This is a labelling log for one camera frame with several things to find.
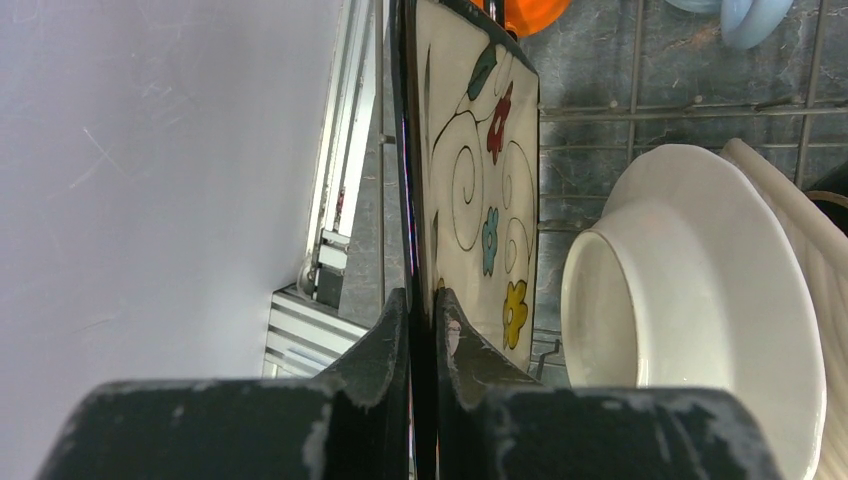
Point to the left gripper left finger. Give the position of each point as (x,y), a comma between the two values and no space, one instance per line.
(350,421)

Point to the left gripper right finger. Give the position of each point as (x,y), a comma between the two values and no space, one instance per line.
(497,422)

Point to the plain white plate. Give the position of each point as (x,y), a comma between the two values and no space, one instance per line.
(689,280)

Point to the square floral plate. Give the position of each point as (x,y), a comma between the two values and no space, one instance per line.
(466,101)

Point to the red-rimmed beige plate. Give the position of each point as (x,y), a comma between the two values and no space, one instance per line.
(829,194)

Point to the orange mug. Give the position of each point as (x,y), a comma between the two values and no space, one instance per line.
(523,18)

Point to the light blue mug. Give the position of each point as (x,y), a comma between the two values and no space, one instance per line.
(744,24)

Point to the grey wire dish rack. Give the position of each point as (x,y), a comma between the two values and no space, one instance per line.
(803,108)

